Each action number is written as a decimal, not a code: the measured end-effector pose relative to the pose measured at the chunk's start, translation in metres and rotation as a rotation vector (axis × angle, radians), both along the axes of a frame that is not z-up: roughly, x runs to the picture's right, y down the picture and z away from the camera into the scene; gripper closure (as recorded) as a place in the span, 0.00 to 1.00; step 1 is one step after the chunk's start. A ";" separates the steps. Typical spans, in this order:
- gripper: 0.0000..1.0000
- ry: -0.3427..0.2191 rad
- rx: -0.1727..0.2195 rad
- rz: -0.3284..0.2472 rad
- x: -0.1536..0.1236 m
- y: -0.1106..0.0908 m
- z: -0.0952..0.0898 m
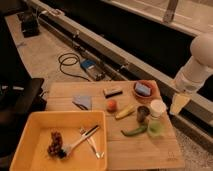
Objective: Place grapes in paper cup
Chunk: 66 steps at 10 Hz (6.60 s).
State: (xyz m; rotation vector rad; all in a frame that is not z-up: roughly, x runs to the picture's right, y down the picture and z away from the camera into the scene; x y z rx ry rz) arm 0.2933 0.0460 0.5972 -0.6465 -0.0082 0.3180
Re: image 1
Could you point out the white cone gripper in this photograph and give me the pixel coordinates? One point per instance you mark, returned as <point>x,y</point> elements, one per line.
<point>179,101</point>

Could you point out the dark grape bunch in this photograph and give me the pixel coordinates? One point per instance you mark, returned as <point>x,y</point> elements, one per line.
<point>55,148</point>

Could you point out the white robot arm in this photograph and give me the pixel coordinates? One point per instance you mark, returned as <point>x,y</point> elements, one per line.
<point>192,76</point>

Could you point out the green translucent cup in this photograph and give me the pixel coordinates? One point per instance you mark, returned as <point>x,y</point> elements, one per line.
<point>155,128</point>

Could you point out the metal cup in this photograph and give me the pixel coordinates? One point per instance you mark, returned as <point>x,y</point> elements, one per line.
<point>142,113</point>

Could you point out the brown bowl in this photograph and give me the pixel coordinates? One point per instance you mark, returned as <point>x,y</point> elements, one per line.
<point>154,91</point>

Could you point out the green chili pepper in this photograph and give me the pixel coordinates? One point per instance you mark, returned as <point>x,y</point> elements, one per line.
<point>134,132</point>

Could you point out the yellow banana toy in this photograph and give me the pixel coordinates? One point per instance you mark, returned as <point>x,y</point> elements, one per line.
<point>125,112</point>

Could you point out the wooden board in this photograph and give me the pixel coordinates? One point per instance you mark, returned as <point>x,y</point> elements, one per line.
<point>124,153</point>

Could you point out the orange peach fruit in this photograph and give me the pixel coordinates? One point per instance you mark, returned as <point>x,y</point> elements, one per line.
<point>111,105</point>

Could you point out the blue cloth piece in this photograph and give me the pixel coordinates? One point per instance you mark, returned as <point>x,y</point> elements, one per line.
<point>83,102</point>

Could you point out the blue electronic device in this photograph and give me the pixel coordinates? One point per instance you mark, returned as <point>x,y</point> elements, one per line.
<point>92,70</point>

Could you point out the black bristle brush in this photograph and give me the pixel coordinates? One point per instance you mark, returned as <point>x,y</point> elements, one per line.
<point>67,149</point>

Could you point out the yellow plastic tray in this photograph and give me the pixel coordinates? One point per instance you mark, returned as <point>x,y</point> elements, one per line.
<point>31,153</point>

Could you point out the black chair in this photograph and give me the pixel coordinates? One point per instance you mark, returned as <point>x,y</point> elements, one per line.
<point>15,107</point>

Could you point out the black box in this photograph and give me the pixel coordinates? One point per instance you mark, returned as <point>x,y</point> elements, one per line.
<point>29,25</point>

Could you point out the metal rail beam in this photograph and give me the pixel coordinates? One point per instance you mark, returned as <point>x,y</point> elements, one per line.
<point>145,47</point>

